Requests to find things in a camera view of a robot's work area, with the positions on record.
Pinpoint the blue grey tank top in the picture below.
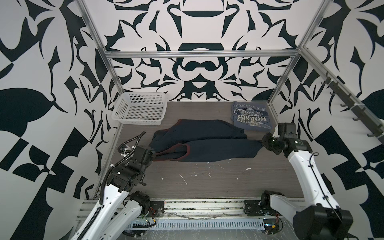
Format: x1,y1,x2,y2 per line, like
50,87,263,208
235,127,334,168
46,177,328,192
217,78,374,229
231,102,272,132

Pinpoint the black printed tank top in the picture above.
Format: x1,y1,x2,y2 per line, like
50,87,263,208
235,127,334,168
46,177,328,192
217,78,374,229
149,120,263,163

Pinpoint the white plastic laundry basket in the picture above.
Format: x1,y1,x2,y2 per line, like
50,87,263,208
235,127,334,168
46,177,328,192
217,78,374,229
112,92,168,126

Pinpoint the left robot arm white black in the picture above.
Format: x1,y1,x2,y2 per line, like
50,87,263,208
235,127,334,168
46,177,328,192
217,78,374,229
72,146,156,240

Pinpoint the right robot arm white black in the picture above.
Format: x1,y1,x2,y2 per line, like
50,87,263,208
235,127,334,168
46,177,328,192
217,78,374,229
260,123,354,240

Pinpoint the small electronics board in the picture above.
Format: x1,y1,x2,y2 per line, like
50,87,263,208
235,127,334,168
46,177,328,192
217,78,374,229
263,219,281,235

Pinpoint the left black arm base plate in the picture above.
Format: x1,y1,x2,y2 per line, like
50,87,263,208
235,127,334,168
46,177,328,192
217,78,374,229
147,201,165,218

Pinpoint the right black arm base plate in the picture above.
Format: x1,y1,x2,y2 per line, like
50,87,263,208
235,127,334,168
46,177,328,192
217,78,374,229
244,200,272,217

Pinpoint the white slotted cable duct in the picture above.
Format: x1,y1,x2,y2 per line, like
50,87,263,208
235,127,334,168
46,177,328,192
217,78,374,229
126,219,265,231

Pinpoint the black wall hook rack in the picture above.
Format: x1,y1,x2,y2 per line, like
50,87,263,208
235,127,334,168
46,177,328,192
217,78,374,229
322,71,384,145

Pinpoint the aluminium frame crossbar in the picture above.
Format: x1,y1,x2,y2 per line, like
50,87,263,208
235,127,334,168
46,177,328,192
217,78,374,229
105,50,298,59

